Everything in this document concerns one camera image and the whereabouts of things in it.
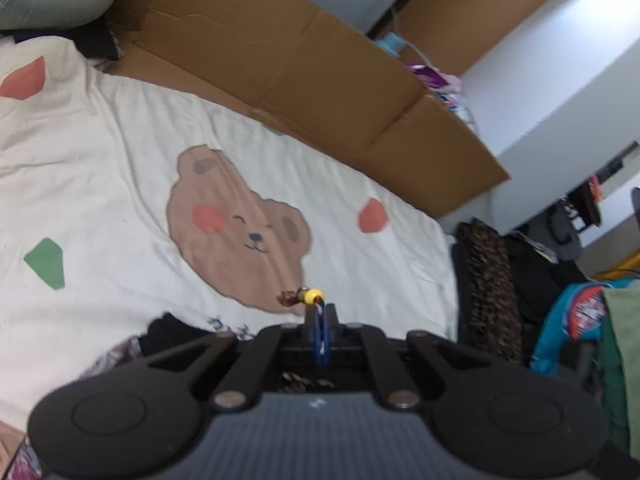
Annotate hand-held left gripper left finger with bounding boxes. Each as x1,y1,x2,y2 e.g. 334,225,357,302
144,304,322,411

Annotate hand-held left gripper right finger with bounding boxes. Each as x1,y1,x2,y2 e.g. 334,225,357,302
320,304,495,410

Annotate black drawstring pants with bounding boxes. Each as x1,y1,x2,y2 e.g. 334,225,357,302
140,287,337,395

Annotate leopard print cloth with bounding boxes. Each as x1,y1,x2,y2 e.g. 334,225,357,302
454,217,526,367

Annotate black bag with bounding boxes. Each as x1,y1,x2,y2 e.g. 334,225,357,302
502,232,588,321

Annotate blue backpack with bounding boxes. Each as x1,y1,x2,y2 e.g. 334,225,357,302
530,282,613,377

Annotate white patterned bag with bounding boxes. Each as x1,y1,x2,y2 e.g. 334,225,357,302
434,87,481,136

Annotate bear print blanket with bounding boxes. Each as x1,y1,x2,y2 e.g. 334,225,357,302
0,35,461,438

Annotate brown cardboard sheet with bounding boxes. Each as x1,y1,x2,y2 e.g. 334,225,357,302
102,0,511,220

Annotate purple shiny package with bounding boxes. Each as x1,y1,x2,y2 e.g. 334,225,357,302
404,59,463,92

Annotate small teal item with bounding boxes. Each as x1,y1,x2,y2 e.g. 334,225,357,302
375,31,407,58

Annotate green cloth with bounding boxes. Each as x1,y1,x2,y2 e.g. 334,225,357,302
600,284,640,463

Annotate black cloth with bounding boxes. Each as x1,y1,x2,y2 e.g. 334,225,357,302
0,17,124,62

